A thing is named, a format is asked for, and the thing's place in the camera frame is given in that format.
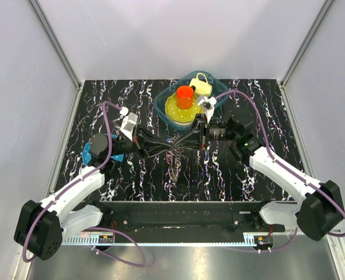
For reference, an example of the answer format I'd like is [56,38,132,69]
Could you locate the yellow dotted plate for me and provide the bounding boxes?
[165,94,202,124]

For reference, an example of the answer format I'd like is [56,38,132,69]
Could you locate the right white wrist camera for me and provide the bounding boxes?
[197,96,217,123]

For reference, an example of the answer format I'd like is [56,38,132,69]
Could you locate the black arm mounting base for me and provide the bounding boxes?
[80,200,285,233]

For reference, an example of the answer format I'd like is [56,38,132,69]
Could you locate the orange cup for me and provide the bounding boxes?
[176,85,194,110]

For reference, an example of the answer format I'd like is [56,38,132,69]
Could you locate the cream yellow mug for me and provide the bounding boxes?
[189,72,212,97]

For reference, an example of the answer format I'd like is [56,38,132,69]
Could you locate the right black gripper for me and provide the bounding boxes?
[174,114,238,152]

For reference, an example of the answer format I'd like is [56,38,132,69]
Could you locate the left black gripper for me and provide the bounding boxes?
[110,123,173,162]

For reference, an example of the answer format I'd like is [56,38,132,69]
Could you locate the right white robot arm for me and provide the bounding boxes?
[175,114,345,241]

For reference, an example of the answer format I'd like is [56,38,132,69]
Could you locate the teal transparent plastic bin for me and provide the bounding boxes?
[154,71,228,130]

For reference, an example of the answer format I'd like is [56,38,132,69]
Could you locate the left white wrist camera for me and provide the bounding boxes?
[120,107,138,141]

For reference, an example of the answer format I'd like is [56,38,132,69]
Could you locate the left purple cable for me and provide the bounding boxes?
[22,100,147,268]

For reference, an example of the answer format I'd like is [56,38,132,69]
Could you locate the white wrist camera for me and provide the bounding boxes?
[197,96,217,123]
[120,107,138,141]

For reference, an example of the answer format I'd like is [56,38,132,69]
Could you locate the blue dotted plate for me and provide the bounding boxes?
[81,142,124,166]

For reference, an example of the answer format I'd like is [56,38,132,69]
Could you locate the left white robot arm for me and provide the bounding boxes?
[14,128,172,263]

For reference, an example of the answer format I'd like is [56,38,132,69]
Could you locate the large ring of keys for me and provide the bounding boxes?
[165,135,183,184]

